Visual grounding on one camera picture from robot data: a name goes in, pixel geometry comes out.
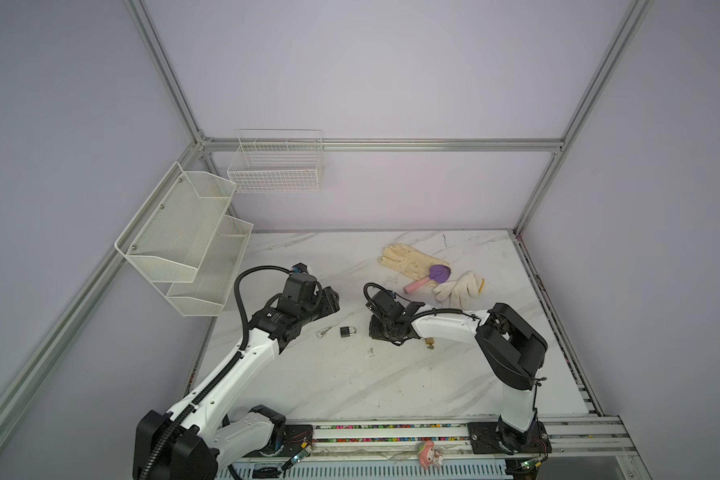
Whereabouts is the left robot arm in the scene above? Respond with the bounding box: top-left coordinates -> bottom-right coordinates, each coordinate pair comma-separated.
132,264 -> 340,479

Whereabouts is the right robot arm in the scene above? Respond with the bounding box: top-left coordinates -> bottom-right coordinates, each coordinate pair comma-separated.
365,288 -> 548,453

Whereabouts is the left black padlock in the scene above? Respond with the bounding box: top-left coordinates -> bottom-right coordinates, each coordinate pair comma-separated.
339,326 -> 357,338

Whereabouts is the cream leather glove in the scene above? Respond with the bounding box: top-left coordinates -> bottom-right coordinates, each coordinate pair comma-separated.
378,243 -> 449,280

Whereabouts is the white knit glove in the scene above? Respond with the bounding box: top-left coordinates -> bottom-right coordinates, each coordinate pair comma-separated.
433,271 -> 485,310

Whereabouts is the white mesh two-tier shelf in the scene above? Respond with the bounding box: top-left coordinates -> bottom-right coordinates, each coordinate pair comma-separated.
114,164 -> 253,317

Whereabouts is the pink toy figure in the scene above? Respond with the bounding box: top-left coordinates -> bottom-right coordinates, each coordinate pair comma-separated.
418,440 -> 443,470

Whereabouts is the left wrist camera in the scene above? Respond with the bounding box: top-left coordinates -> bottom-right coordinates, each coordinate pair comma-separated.
291,263 -> 310,275

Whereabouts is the key with ring left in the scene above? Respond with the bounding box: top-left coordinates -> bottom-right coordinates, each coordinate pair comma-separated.
316,327 -> 333,338

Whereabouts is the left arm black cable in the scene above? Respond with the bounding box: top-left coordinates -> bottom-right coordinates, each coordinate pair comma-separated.
137,265 -> 292,480

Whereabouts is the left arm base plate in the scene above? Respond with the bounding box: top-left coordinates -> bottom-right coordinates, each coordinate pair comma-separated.
256,424 -> 314,457

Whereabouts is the white wire basket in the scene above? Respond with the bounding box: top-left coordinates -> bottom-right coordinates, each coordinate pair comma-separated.
227,129 -> 324,194

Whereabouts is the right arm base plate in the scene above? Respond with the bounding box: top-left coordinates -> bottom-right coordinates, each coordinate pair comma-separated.
467,420 -> 552,455

